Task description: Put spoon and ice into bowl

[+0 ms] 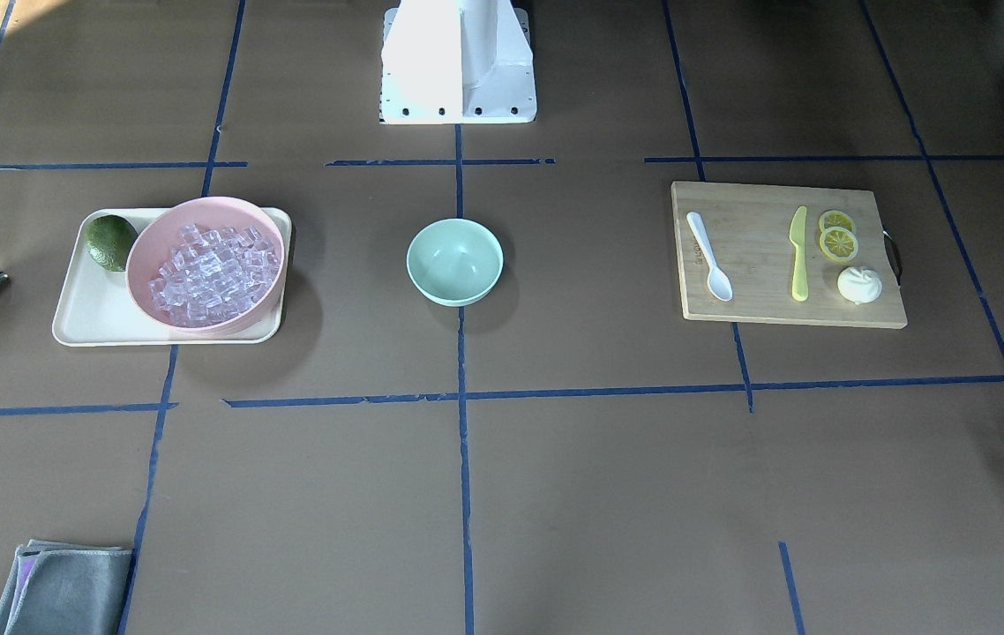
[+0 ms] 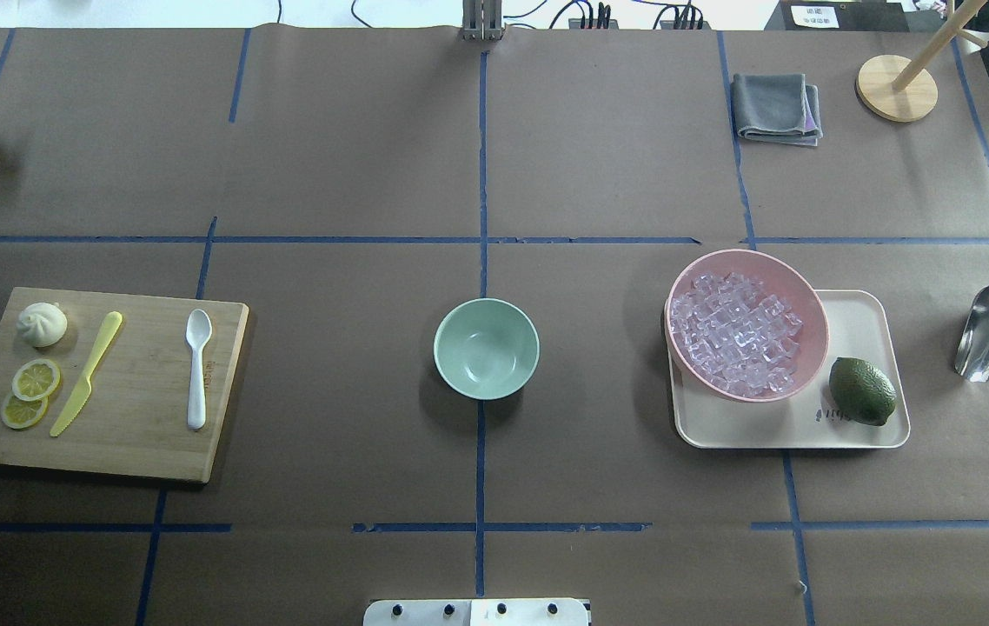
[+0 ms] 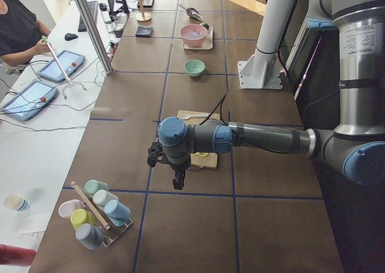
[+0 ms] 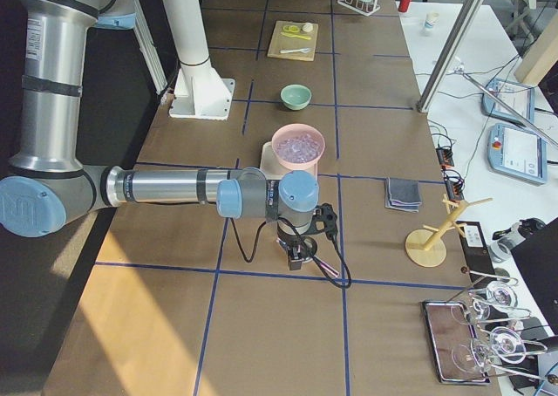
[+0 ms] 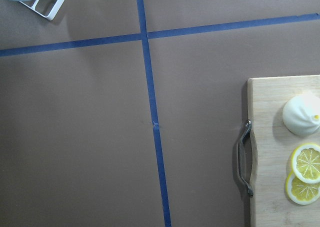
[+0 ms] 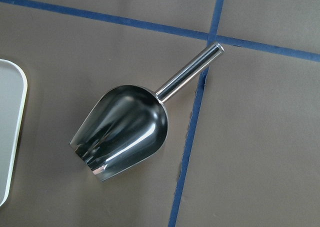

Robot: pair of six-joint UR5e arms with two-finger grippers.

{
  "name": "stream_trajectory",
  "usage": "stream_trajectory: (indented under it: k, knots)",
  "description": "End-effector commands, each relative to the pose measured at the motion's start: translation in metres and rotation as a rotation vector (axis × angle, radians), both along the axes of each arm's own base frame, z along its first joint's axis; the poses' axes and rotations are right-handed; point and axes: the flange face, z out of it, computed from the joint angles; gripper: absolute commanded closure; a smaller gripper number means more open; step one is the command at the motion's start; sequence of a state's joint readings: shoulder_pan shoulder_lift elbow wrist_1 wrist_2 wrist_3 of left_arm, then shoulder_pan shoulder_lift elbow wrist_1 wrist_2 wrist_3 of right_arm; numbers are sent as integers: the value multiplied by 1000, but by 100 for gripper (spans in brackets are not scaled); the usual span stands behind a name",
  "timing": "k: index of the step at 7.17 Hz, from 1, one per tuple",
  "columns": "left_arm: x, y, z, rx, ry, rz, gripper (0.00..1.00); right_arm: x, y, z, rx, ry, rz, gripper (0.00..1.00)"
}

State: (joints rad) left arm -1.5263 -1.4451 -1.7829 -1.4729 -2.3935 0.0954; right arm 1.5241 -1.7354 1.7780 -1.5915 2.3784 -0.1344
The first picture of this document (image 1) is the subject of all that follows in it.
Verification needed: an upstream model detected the white plastic spoon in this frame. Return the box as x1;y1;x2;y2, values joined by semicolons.
686;212;733;302

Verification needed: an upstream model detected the grey folded cloth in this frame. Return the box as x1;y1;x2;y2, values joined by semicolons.
0;539;132;634

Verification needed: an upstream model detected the yellow plastic knife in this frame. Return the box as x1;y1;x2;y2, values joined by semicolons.
789;205;809;302

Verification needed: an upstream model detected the bamboo cutting board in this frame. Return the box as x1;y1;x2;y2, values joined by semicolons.
671;181;908;329

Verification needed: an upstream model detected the green avocado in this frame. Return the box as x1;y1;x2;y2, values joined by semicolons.
83;214;139;273

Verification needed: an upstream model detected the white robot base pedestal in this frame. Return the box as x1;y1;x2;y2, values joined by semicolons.
378;1;538;125

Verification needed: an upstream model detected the cream plastic tray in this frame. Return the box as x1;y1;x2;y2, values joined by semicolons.
53;206;283;347

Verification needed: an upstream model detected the mint green bowl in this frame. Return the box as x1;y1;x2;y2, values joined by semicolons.
406;218;505;307

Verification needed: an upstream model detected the lower lemon slice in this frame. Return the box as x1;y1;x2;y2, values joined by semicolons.
818;226;858;264

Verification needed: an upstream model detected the pile of ice cubes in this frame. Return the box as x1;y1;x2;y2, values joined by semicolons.
146;222;281;328

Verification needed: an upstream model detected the pink bowl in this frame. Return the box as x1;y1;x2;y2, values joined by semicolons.
124;197;292;336

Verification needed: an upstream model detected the white steamed bun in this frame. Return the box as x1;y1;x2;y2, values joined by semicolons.
836;266;884;305

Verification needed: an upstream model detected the lemon slice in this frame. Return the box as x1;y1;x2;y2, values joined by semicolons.
818;226;858;264
818;209;856;234

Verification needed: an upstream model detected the upper lemon slice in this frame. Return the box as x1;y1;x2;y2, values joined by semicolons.
818;209;856;234

